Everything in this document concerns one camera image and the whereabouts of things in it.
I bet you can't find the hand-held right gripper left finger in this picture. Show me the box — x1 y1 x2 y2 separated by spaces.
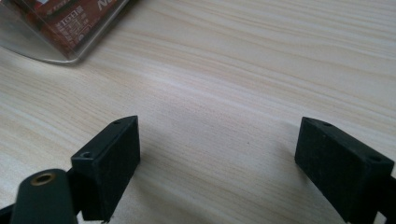
70 115 141 223

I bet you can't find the red printed packet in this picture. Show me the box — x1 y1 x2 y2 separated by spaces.
10 0 123 59

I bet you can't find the clear plastic container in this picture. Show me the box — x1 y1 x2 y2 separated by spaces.
0 0 132 65

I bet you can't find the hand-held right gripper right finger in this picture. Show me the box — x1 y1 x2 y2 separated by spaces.
294 116 396 224

